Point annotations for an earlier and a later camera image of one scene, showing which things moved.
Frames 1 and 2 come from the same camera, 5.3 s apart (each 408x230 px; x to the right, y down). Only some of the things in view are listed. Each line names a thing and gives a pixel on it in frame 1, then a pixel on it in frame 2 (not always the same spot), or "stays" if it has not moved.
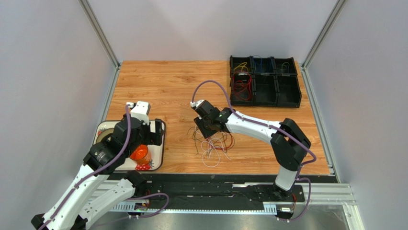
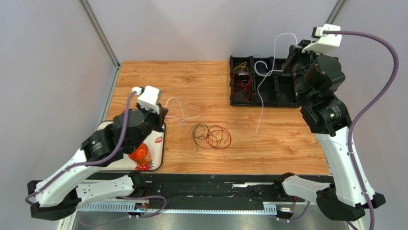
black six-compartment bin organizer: x=256 y=81 stays
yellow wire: x=242 y=66 stays
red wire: x=242 y=81 stays
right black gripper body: x=206 y=128 -> x=291 y=56
